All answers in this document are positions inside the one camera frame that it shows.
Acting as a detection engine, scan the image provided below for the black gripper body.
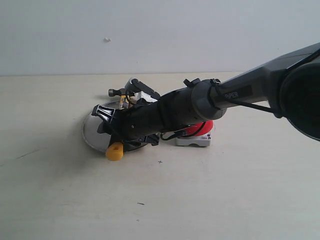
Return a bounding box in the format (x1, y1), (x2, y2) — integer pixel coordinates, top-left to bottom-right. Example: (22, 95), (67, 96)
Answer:
(121, 96), (175, 142)

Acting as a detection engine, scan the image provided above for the yellow black claw hammer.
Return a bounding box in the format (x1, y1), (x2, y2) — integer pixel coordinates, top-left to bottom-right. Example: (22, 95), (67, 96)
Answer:
(105, 88), (137, 161)

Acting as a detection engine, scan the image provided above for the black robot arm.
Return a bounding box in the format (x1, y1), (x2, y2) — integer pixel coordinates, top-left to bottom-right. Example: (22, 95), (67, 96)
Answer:
(92, 43), (320, 144)

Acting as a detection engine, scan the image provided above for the red dome push button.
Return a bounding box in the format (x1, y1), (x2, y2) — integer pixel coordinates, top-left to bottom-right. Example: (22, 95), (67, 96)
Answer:
(175, 120), (215, 147)

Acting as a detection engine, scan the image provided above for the round steel plate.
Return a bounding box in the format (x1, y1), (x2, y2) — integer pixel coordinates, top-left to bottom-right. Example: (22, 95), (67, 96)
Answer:
(81, 99), (161, 155)

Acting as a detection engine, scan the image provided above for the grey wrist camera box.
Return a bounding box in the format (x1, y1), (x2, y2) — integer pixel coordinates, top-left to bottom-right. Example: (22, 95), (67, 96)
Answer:
(124, 78), (161, 103)

